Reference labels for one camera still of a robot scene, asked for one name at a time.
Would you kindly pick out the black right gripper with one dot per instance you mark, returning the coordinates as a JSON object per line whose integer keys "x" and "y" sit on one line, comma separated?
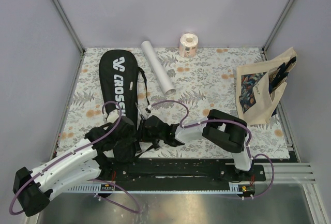
{"x": 143, "y": 133}

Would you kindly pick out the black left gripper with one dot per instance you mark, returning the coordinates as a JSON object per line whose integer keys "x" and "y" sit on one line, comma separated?
{"x": 131, "y": 139}

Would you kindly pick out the white shuttlecock tube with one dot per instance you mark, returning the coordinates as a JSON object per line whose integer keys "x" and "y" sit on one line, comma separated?
{"x": 162, "y": 77}

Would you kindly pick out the black racket bag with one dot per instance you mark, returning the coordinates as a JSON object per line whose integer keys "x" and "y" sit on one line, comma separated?
{"x": 118, "y": 73}

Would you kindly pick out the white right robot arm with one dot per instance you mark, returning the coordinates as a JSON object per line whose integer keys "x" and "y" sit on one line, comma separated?
{"x": 223, "y": 130}

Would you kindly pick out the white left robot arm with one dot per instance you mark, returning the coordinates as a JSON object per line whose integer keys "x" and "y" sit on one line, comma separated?
{"x": 34, "y": 189}

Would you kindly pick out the floral table mat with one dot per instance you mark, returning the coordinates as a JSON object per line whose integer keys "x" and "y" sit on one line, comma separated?
{"x": 202, "y": 83}

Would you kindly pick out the pink toilet paper roll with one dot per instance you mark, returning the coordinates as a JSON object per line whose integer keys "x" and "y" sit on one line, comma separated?
{"x": 188, "y": 45}

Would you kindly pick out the beige tote bag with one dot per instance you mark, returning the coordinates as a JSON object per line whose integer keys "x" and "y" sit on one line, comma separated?
{"x": 260, "y": 86}

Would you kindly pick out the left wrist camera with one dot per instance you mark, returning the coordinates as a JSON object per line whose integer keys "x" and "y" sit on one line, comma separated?
{"x": 112, "y": 117}

